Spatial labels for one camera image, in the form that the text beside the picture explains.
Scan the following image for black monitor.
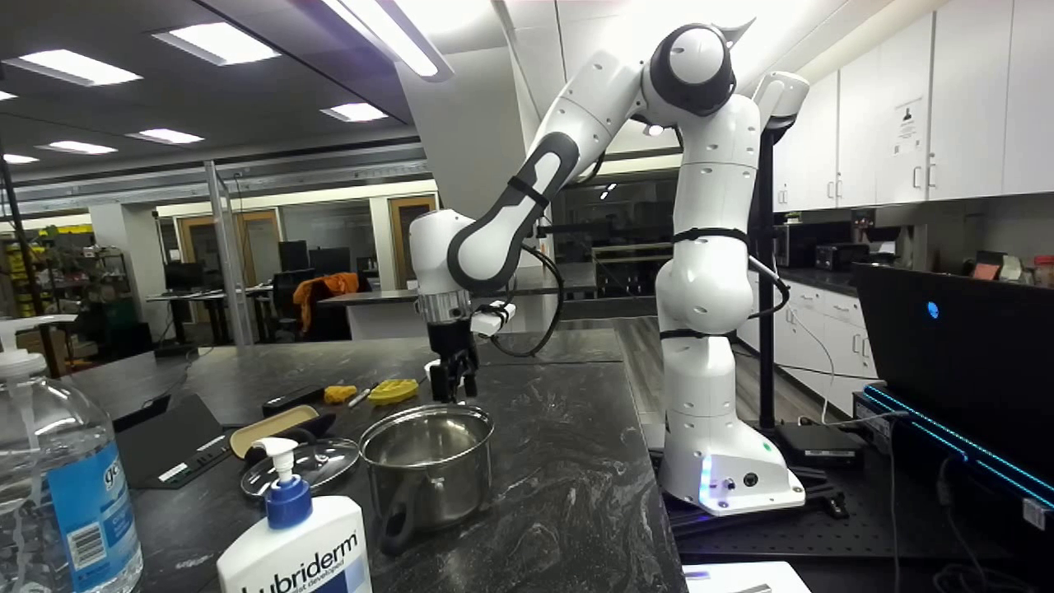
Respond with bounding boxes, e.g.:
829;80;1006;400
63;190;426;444
852;264;1054;487

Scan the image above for white wall cabinets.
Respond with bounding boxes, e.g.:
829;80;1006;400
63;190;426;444
772;0;1054;213

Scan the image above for ceiling light panel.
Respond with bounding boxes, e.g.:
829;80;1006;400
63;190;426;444
124;125;207;150
150;21;285;68
317;98;391;125
0;43;145;92

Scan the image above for black camera stand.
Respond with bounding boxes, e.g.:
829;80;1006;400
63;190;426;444
749;68;870;464

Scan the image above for white base cabinet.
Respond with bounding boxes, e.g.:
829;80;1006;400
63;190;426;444
736;273;883;420

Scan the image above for clear hand sanitizer pump bottle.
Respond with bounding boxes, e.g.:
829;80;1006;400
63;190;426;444
0;312;150;593

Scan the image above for large yellow sponge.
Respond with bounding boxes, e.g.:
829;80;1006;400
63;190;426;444
365;376;426;413

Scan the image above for orange chair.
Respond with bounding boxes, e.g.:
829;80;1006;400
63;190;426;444
289;269;362;342

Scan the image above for white Lubriderm lotion bottle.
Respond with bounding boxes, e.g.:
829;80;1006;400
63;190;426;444
213;436;377;593

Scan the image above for yellow handled brush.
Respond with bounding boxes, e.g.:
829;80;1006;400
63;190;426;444
224;403;324;461

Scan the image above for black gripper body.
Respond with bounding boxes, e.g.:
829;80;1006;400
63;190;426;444
426;318;486;376

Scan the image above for glass pot lid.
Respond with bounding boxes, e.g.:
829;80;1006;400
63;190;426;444
239;436;362;503

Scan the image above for white paper sheet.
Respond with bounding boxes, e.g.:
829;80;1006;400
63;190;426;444
683;559;816;593

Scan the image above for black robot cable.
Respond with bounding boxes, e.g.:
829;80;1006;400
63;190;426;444
489;152;797;364

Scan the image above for long ceiling light strip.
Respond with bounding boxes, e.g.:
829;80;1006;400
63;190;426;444
319;0;455;83

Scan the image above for stainless steel pot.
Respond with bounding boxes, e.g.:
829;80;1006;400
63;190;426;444
355;400;500;558

